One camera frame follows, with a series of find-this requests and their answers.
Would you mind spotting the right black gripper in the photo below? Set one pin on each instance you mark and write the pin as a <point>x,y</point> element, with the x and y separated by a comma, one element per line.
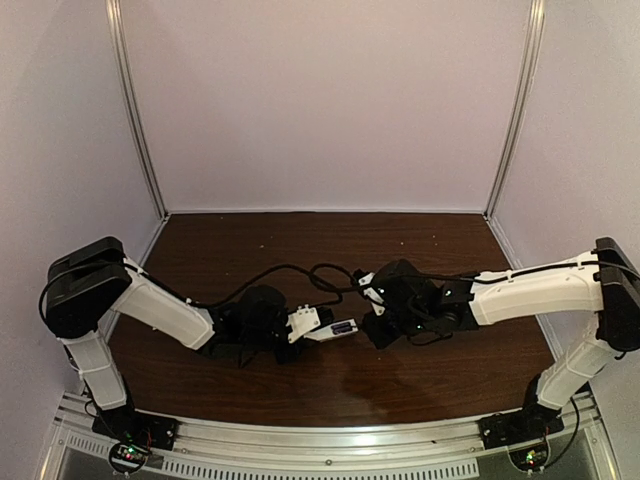
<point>379,330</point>

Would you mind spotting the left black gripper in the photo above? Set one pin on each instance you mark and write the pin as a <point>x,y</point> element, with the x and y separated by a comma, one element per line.
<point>288,351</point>

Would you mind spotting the white remote control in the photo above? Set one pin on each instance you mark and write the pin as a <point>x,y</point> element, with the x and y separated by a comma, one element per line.
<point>324,334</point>

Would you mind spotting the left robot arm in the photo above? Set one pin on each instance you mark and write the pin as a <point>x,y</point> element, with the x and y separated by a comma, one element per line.
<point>82,286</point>

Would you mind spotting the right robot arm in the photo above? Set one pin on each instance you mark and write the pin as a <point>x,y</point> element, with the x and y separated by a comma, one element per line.
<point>601,281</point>

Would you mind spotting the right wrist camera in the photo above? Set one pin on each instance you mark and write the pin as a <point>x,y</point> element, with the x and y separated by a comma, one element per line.
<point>363,280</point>

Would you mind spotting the front aluminium rail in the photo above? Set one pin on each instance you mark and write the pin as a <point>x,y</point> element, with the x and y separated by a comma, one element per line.
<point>450,449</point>

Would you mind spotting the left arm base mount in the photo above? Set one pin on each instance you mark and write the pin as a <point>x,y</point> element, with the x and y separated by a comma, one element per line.
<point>133,427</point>

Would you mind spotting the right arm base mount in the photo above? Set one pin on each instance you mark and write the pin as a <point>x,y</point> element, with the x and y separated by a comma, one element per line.
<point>506,429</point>

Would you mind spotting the right aluminium frame post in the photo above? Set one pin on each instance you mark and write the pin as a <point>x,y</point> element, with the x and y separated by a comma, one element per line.
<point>529,62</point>

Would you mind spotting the aluminium frame post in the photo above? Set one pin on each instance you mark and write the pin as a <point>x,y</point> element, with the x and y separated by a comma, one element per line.
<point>132,110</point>
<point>529,62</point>

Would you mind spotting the left aluminium frame post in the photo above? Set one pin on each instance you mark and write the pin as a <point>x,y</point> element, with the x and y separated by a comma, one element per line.
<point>132,110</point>

